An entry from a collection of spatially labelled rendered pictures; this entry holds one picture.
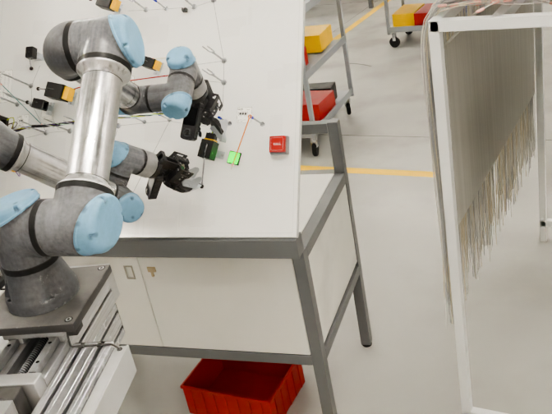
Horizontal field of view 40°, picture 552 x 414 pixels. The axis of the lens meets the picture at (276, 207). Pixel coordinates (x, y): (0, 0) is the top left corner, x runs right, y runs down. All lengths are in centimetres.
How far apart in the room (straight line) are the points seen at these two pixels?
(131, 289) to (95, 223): 120
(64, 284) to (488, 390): 179
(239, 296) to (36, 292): 102
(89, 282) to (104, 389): 28
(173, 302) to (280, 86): 82
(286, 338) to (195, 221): 49
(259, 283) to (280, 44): 76
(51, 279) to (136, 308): 112
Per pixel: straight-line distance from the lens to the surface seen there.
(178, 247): 240
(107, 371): 153
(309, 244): 235
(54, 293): 161
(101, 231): 147
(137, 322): 272
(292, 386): 295
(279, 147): 226
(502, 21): 200
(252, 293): 244
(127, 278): 262
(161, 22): 260
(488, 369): 304
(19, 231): 153
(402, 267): 367
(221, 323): 257
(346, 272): 279
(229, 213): 232
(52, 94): 262
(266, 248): 228
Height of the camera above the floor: 193
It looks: 26 degrees down
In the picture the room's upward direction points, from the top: 11 degrees counter-clockwise
